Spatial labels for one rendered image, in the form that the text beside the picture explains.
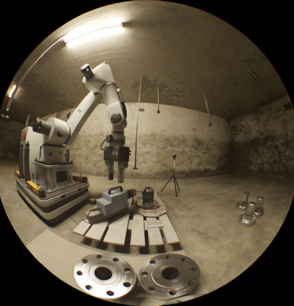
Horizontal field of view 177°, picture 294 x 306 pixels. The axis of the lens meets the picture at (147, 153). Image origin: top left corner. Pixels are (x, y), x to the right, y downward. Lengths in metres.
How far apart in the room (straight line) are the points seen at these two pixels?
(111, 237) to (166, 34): 2.85
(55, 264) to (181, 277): 0.75
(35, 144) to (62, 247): 1.41
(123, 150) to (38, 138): 1.49
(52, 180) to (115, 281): 1.11
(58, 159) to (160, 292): 1.40
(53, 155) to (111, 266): 1.19
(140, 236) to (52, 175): 1.08
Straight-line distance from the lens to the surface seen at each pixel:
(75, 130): 1.40
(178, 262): 0.55
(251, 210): 1.35
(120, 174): 0.82
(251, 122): 5.50
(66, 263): 0.88
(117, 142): 0.82
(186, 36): 2.37
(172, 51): 2.48
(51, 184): 1.28
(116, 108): 0.92
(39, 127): 1.17
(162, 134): 3.56
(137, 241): 0.77
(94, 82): 1.23
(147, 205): 1.13
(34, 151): 1.82
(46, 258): 0.97
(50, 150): 1.33
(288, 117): 5.09
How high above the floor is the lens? 0.73
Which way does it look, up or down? 3 degrees up
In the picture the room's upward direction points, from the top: 2 degrees clockwise
